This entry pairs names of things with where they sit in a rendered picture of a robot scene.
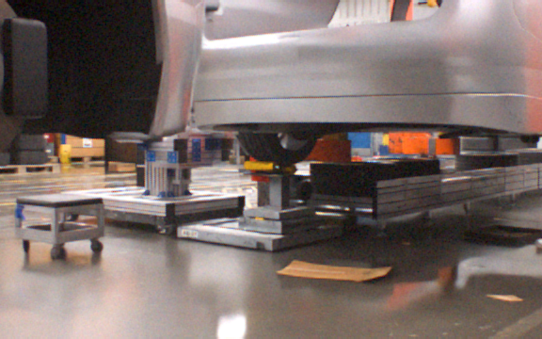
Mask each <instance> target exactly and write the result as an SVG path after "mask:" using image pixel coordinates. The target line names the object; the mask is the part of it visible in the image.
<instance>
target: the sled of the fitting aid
mask: <svg viewBox="0 0 542 339"><path fill-rule="evenodd" d="M322 226H325V215H323V214H316V212H315V213H314V214H309V215H303V216H297V217H291V218H280V219H278V218H260V217H252V216H244V217H238V229H244V230H249V231H259V232H268V233H272V234H287V233H290V232H295V231H301V230H307V229H311V228H318V227H322Z"/></svg>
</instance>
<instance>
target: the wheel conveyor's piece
mask: <svg viewBox="0 0 542 339"><path fill-rule="evenodd" d="M449 166H455V162H450V163H440V167H446V168H440V173H449V172H454V171H455V167H449ZM448 167H449V168H448ZM535 168H538V164H533V165H524V166H515V167H507V168H504V171H507V172H503V173H505V176H504V195H506V194H509V201H510V204H508V205H510V206H512V205H515V204H512V201H513V200H514V199H515V193H517V192H521V191H526V190H531V189H537V188H538V179H537V178H538V169H535ZM510 170H515V171H510Z"/></svg>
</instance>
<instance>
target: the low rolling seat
mask: <svg viewBox="0 0 542 339"><path fill-rule="evenodd" d="M92 209H97V226H94V225H87V224H80V223H72V222H67V212H73V211H83V210H92ZM22 210H32V211H39V212H47V213H52V223H46V224H37V225H29V226H22V220H24V221H25V220H26V218H25V217H24V215H23V214H22ZM58 213H61V222H58ZM102 236H104V203H103V198H100V196H89V195H81V194H71V193H55V194H43V195H31V197H19V198H17V199H16V203H15V238H21V239H22V241H23V249H24V251H25V252H29V249H30V240H32V241H38V242H43V243H49V244H53V246H52V249H51V257H52V258H53V260H57V258H58V256H59V252H60V247H63V246H65V244H66V243H69V242H75V241H83V240H88V241H90V243H91V245H90V248H91V250H92V251H93V252H101V251H102V250H103V249H104V244H103V243H102V242H101V241H98V238H97V237H102ZM89 239H90V240H89Z"/></svg>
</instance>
